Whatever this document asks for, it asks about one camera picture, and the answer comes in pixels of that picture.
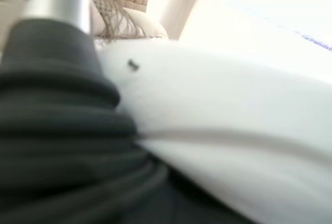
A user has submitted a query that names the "patterned fringed decorative pillow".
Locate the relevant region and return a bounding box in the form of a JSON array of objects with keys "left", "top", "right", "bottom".
[{"left": 90, "top": 0, "right": 147, "bottom": 39}]

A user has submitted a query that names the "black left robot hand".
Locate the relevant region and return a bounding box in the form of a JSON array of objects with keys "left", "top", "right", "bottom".
[{"left": 0, "top": 0, "right": 260, "bottom": 224}]

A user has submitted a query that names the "large beige pillow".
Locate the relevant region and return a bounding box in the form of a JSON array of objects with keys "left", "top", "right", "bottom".
[{"left": 90, "top": 3, "right": 106, "bottom": 37}]

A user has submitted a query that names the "small beige pillow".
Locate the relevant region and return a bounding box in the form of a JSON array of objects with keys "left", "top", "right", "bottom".
[{"left": 121, "top": 6, "right": 170, "bottom": 39}]

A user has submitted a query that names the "white duvet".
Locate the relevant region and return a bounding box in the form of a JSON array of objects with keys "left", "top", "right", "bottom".
[{"left": 94, "top": 38, "right": 332, "bottom": 224}]

